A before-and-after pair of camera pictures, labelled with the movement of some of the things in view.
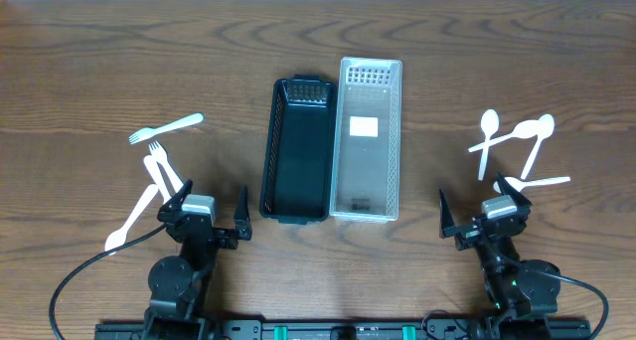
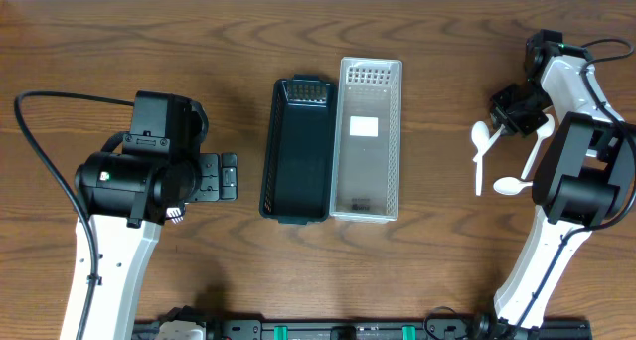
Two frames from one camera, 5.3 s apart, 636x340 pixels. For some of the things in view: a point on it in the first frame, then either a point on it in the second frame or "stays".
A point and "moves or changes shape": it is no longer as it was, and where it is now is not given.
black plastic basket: [298, 163] stays
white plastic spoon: [518, 185] stays
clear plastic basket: [367, 146] stays
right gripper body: [479, 228] to [510, 119]
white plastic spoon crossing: [525, 130] moves or changes shape
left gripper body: [210, 231] to [219, 177]
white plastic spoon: [546, 129] stays
